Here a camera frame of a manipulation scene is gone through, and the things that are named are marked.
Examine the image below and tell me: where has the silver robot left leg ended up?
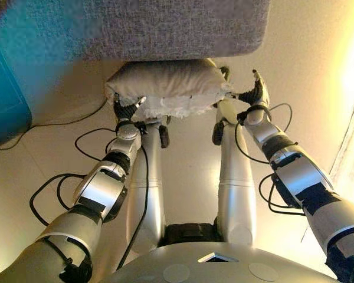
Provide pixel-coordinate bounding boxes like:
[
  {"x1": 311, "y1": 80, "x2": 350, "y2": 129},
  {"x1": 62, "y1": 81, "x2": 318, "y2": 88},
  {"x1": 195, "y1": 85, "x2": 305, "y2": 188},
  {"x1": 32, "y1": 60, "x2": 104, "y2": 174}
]
[{"x1": 125, "y1": 117, "x2": 171, "y2": 256}]

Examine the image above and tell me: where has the large flat television screen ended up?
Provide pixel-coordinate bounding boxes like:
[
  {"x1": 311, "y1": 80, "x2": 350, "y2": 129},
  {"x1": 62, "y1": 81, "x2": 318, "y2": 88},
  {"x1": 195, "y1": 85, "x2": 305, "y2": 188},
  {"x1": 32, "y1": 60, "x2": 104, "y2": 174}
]
[{"x1": 0, "y1": 28, "x2": 33, "y2": 151}]

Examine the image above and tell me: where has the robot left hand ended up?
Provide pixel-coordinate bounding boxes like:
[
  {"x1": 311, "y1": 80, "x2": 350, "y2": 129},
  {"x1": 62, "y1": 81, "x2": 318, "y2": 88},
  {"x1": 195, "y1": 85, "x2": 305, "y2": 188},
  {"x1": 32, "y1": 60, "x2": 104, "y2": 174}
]
[{"x1": 112, "y1": 93, "x2": 148, "y2": 124}]

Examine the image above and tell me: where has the pale patterned rug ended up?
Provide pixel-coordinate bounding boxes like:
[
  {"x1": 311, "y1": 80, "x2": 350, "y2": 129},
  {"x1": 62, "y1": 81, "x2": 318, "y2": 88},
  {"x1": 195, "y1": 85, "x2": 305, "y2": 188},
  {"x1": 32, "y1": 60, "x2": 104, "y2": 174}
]
[{"x1": 330, "y1": 85, "x2": 354, "y2": 189}]

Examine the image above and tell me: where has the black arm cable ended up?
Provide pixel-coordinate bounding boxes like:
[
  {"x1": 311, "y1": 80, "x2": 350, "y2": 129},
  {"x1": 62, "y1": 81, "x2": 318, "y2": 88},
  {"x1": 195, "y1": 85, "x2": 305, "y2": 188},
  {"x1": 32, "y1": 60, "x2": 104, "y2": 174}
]
[
  {"x1": 234, "y1": 103, "x2": 306, "y2": 216},
  {"x1": 29, "y1": 127, "x2": 150, "y2": 271}
]

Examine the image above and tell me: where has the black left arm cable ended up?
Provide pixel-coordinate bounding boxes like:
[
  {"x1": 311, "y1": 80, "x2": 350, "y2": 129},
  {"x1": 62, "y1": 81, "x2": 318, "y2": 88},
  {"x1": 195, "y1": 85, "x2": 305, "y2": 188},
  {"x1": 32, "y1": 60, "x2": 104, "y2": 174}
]
[{"x1": 29, "y1": 127, "x2": 150, "y2": 271}]

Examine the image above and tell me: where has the white fringed cushion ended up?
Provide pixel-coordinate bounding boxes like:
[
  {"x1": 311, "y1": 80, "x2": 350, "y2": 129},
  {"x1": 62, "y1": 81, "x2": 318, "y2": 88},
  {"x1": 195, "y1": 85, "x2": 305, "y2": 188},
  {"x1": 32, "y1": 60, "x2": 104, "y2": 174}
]
[{"x1": 104, "y1": 58, "x2": 234, "y2": 122}]

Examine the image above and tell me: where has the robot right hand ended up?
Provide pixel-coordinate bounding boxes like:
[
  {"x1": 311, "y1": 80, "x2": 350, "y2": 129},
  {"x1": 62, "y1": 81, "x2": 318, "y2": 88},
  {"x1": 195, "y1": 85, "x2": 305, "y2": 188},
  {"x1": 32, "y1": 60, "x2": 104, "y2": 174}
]
[{"x1": 231, "y1": 69, "x2": 271, "y2": 108}]

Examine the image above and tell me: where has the black floor cable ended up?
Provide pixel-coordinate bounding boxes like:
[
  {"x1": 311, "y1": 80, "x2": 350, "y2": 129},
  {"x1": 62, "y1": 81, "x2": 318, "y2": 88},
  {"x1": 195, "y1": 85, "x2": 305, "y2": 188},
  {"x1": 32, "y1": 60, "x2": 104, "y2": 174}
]
[{"x1": 0, "y1": 98, "x2": 107, "y2": 151}]

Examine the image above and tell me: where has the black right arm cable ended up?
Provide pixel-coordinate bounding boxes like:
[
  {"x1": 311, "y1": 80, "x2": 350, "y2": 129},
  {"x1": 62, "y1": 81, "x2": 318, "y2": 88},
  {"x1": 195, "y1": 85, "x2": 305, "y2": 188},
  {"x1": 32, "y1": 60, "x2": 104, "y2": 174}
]
[{"x1": 234, "y1": 103, "x2": 306, "y2": 216}]

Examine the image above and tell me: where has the grey-blue fabric tub armchair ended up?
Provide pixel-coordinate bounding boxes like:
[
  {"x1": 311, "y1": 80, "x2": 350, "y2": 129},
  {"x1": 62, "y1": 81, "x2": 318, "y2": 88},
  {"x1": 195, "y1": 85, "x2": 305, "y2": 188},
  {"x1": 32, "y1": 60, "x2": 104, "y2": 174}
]
[{"x1": 0, "y1": 0, "x2": 271, "y2": 62}]

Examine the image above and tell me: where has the silver robot torso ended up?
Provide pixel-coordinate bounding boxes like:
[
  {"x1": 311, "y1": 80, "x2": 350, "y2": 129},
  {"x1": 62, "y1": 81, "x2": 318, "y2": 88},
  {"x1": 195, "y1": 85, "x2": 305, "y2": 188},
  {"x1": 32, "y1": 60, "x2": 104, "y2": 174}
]
[{"x1": 100, "y1": 222, "x2": 340, "y2": 283}]

